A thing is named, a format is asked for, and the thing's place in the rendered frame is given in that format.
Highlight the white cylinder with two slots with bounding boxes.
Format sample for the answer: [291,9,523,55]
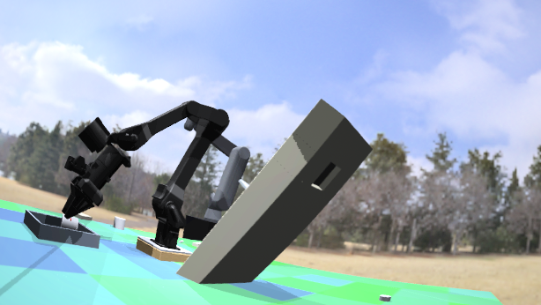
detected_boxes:
[61,214,78,231]

